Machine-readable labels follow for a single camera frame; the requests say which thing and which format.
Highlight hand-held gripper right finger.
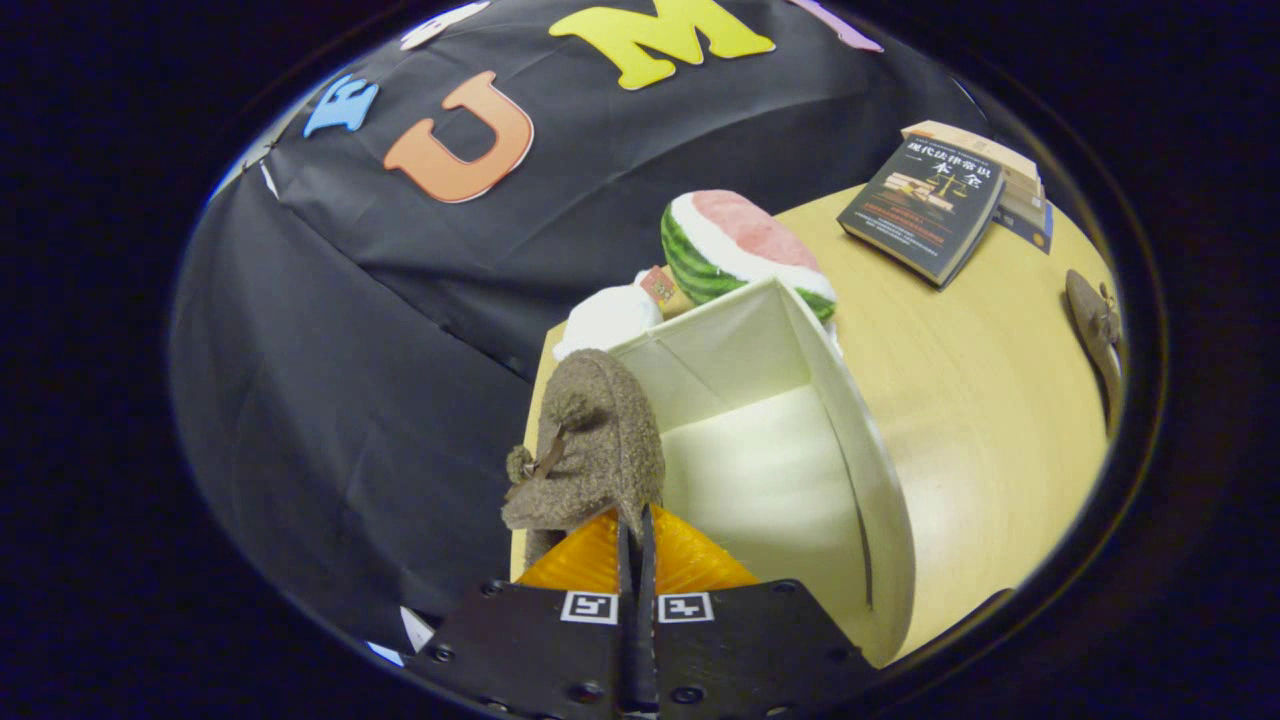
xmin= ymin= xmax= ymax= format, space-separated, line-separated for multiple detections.
xmin=638 ymin=505 xmax=883 ymax=719

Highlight brown fuzzy shoe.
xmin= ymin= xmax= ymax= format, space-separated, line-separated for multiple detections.
xmin=500 ymin=348 xmax=667 ymax=571
xmin=1064 ymin=268 xmax=1127 ymax=437

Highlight blue cover book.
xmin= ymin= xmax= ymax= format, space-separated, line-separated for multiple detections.
xmin=990 ymin=205 xmax=1055 ymax=255

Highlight white plush toy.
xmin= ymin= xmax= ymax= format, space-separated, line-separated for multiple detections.
xmin=553 ymin=270 xmax=666 ymax=361

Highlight watermelon slice plush toy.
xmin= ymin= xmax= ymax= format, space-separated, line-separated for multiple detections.
xmin=660 ymin=190 xmax=839 ymax=323

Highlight small red printed packet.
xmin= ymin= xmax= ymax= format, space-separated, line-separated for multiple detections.
xmin=640 ymin=265 xmax=693 ymax=319

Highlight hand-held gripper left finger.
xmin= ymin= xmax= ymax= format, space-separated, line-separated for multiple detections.
xmin=403 ymin=508 xmax=639 ymax=720

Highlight grey fabric storage box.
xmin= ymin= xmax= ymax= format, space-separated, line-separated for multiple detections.
xmin=605 ymin=277 xmax=917 ymax=669

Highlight black cover book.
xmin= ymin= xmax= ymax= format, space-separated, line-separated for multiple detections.
xmin=837 ymin=135 xmax=1006 ymax=289

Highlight tan book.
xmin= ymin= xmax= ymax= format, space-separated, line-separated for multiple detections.
xmin=995 ymin=188 xmax=1048 ymax=226

